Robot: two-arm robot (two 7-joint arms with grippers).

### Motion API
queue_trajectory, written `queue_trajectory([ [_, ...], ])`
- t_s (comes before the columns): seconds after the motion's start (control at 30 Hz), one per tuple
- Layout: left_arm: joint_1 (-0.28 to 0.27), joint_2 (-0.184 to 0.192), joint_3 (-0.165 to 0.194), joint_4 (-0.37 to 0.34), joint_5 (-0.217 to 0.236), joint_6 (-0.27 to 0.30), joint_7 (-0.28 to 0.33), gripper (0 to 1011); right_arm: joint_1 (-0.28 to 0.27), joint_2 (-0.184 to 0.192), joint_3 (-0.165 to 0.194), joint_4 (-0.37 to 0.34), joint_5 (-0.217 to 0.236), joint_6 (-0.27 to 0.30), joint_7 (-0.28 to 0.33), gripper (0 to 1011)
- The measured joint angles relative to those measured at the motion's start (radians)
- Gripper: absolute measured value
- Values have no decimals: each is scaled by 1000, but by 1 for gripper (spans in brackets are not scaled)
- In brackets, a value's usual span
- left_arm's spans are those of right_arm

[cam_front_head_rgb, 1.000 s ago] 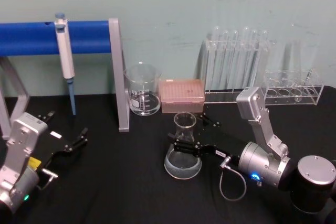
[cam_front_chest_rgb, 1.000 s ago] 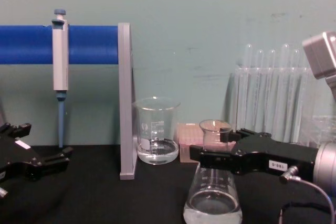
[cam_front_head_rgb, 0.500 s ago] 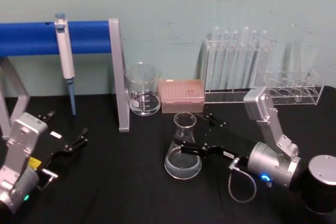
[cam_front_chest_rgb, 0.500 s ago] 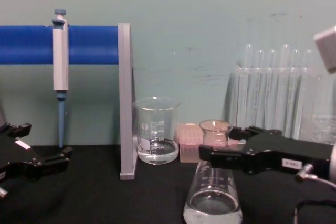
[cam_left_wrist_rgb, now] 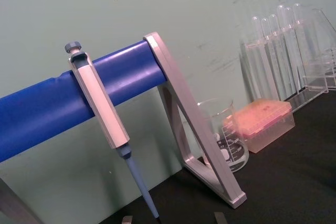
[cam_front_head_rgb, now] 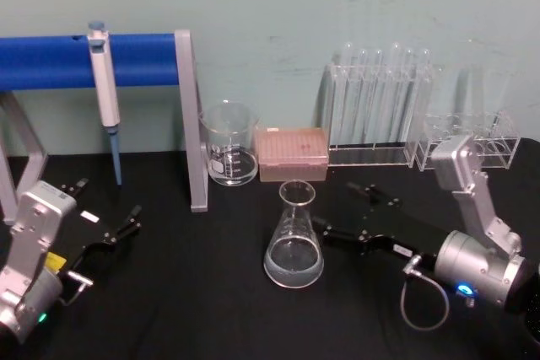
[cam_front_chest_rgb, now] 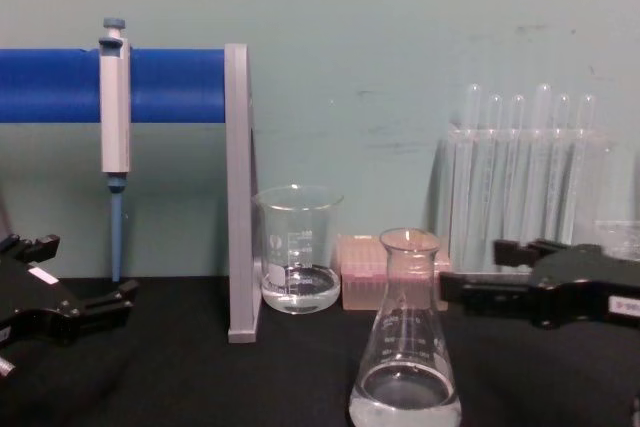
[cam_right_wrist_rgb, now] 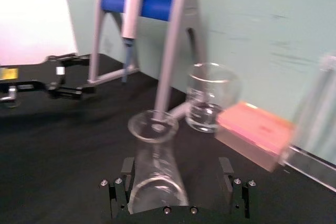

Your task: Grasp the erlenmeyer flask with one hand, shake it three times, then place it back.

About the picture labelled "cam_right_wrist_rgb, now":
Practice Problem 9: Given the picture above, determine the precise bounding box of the grey stand with blue bar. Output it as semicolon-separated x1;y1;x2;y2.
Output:
88;0;209;132

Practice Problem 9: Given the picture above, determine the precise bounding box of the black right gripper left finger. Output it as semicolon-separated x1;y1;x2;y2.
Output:
100;156;136;220

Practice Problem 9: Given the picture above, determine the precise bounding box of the thin cable with silver plug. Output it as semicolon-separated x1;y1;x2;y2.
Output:
0;86;21;109

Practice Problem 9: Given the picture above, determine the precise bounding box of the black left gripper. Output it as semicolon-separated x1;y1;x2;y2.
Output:
0;53;96;101

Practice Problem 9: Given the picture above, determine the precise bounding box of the white pipette with blue tip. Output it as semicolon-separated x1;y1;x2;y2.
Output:
121;0;144;83

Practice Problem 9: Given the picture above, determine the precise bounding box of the pink topped tip box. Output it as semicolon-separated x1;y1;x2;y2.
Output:
214;101;297;173

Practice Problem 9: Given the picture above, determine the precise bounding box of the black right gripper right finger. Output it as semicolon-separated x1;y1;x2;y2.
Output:
217;156;257;219

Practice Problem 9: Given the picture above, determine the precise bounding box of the clear glass beaker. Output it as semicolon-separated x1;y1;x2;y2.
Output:
184;62;242;133

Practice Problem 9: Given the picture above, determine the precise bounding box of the clear glass conical flask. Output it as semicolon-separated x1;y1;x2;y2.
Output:
128;109;191;215

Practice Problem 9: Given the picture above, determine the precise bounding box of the black table cloth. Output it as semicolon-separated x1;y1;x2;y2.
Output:
0;52;336;224

